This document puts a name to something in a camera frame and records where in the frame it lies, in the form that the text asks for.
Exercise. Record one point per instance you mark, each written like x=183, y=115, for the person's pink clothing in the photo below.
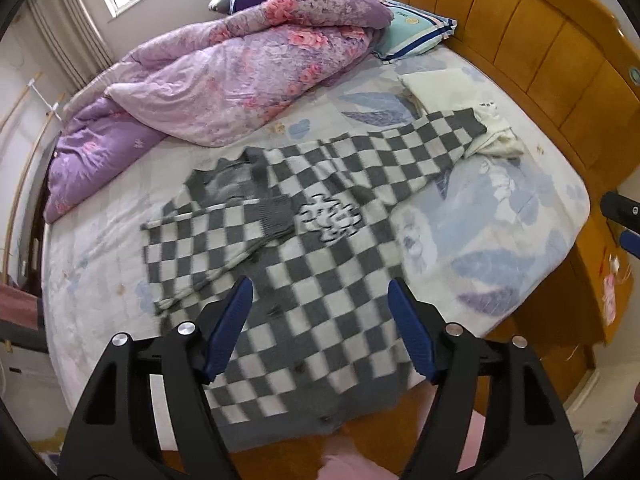
x=350, y=470

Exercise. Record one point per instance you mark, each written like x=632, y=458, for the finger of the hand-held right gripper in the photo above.
x=622, y=212

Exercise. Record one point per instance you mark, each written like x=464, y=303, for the cream folded garment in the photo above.
x=440, y=90

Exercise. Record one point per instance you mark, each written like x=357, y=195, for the grey white checkered sweater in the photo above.
x=325, y=285

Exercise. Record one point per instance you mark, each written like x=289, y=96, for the dark red cloth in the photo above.
x=20, y=310

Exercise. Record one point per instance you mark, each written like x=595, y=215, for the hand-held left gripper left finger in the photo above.
x=231, y=320

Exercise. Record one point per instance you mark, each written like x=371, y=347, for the wooden nightstand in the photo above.
x=595, y=270

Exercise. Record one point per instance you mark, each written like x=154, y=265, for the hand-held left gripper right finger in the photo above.
x=410, y=325

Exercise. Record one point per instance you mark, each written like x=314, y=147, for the pink hanging tag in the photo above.
x=611, y=295

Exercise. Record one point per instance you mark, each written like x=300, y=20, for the wooden bed footboard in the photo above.
x=300, y=460

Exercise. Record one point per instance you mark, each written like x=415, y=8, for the white clothes rack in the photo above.
x=50, y=105

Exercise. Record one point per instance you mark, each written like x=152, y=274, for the purple floral quilt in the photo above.
x=225, y=75

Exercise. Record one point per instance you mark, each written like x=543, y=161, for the teal pillow with striped edge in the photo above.
x=415, y=30

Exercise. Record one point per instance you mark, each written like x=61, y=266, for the pale curtain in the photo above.
x=70, y=35

